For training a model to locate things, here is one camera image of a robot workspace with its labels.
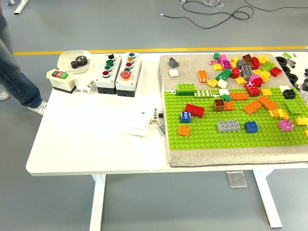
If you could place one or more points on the grey eight-stud brick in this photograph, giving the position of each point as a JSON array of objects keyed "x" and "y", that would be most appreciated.
[{"x": 228, "y": 126}]

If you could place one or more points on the blue four-stud brick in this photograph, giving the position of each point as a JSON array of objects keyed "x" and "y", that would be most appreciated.
[
  {"x": 185, "y": 117},
  {"x": 251, "y": 127}
]

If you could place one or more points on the orange four-stud brick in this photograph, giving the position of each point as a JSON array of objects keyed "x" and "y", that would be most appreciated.
[
  {"x": 229, "y": 106},
  {"x": 183, "y": 130}
]

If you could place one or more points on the red eight-stud brick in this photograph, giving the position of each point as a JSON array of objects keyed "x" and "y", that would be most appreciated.
[
  {"x": 194, "y": 110},
  {"x": 252, "y": 89}
]

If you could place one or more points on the green tall eight-stud brick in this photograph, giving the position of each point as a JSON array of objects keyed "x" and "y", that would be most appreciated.
[{"x": 185, "y": 89}]

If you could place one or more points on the white square brick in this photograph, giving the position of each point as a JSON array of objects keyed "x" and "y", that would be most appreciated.
[
  {"x": 174, "y": 73},
  {"x": 222, "y": 83},
  {"x": 283, "y": 87},
  {"x": 223, "y": 92}
]

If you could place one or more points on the light green flat brick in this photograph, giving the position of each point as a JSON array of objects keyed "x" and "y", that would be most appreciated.
[{"x": 203, "y": 94}]

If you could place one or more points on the grey slope brick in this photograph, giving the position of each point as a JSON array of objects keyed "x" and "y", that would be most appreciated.
[{"x": 173, "y": 62}]

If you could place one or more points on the green studded baseplate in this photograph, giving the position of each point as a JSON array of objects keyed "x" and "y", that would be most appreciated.
[{"x": 207, "y": 140}]

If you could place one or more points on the orange eight-stud brick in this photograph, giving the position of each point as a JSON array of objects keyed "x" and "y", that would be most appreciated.
[
  {"x": 202, "y": 76},
  {"x": 252, "y": 107},
  {"x": 268, "y": 102},
  {"x": 238, "y": 96}
]

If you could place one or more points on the brown hollow brick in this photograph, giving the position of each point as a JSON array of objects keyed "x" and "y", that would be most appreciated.
[{"x": 219, "y": 106}]

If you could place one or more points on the yellow brick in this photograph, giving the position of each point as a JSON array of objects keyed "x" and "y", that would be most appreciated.
[
  {"x": 306, "y": 134},
  {"x": 264, "y": 59},
  {"x": 240, "y": 80},
  {"x": 266, "y": 92},
  {"x": 212, "y": 82},
  {"x": 273, "y": 113},
  {"x": 217, "y": 67},
  {"x": 302, "y": 121},
  {"x": 264, "y": 75},
  {"x": 234, "y": 60},
  {"x": 284, "y": 114}
]

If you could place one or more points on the small dark green brick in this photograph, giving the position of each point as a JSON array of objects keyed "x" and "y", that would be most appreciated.
[{"x": 225, "y": 97}]

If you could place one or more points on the dark green eight-stud brick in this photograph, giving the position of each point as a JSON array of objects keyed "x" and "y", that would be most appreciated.
[{"x": 224, "y": 74}]

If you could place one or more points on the dark grey brick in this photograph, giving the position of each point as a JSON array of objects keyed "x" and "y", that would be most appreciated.
[{"x": 240, "y": 63}]

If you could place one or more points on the grey hollow brick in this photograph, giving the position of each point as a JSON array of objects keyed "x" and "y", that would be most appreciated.
[{"x": 247, "y": 72}]

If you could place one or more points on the pink four-stud brick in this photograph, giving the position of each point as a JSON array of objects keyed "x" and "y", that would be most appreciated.
[{"x": 286, "y": 125}]

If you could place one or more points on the black brick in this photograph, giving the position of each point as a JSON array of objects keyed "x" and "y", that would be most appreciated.
[{"x": 288, "y": 94}]

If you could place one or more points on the black toy tyre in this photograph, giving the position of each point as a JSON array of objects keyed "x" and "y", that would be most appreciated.
[
  {"x": 293, "y": 78},
  {"x": 280, "y": 60},
  {"x": 286, "y": 69}
]

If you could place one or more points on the light green studded plate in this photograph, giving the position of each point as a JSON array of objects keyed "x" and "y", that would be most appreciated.
[{"x": 294, "y": 106}]

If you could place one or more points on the white labelled tube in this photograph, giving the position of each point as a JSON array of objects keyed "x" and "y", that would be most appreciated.
[{"x": 154, "y": 115}]

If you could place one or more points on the small black cube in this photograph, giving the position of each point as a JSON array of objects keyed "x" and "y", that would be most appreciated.
[{"x": 160, "y": 115}]

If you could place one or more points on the clear printed plastic bag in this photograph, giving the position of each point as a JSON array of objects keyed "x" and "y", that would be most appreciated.
[{"x": 161, "y": 130}]

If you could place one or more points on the white paper sheet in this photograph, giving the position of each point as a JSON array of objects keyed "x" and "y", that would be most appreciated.
[{"x": 154, "y": 154}]

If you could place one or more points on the grey emergency-stop control box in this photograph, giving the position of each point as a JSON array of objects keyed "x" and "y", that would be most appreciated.
[{"x": 125, "y": 85}]

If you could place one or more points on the grey four-button control box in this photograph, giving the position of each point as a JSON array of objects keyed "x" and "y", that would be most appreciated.
[{"x": 106, "y": 81}]

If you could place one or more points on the grey-brown mat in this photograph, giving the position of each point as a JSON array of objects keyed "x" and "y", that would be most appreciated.
[{"x": 187, "y": 65}]

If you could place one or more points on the white pipe tee fitting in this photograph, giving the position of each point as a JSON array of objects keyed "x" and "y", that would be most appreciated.
[{"x": 86, "y": 85}]

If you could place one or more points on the pink flat tile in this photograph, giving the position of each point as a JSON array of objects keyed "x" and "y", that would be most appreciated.
[{"x": 213, "y": 62}]

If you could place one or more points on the black gear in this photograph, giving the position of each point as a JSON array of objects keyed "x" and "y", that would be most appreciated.
[
  {"x": 83, "y": 60},
  {"x": 75, "y": 65}
]

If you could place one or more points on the metal floor plate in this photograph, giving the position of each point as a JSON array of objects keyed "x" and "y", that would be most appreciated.
[{"x": 236, "y": 179}]

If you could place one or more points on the white bowl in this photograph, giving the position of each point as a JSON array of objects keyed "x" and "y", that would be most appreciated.
[{"x": 63, "y": 60}]

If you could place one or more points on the white table leg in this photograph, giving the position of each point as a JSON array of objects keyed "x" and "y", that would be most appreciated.
[
  {"x": 268, "y": 199},
  {"x": 96, "y": 204}
]

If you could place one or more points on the person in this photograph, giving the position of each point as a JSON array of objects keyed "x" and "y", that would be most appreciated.
[{"x": 14, "y": 79}]

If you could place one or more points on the small black piece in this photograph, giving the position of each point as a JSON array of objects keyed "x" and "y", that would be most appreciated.
[{"x": 296, "y": 86}]

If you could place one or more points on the small green piece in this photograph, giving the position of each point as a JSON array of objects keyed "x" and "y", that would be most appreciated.
[{"x": 287, "y": 55}]

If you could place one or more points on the grey plastic piece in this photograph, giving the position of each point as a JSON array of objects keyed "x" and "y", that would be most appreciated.
[{"x": 291, "y": 63}]

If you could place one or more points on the small black box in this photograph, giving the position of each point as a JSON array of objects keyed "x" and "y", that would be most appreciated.
[{"x": 305, "y": 84}]

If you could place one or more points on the white desk foot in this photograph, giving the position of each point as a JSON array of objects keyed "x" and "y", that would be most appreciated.
[{"x": 20, "y": 6}]

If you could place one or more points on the white wall switch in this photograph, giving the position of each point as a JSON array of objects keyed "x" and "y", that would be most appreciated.
[{"x": 137, "y": 125}]

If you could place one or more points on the cream red-green switch box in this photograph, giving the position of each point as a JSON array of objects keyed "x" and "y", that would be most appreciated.
[{"x": 60, "y": 83}]

